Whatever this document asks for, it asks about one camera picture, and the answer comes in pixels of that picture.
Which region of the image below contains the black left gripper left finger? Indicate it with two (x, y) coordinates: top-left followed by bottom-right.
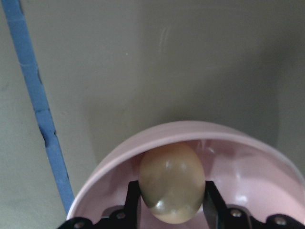
(109, 181), (141, 229)

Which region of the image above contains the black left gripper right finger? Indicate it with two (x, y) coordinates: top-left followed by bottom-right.
(202, 180), (253, 229)

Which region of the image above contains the beige egg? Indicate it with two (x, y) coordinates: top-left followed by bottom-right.
(138, 142), (205, 224)

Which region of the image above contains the pink plastic bowl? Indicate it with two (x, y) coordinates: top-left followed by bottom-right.
(62, 121), (305, 229)

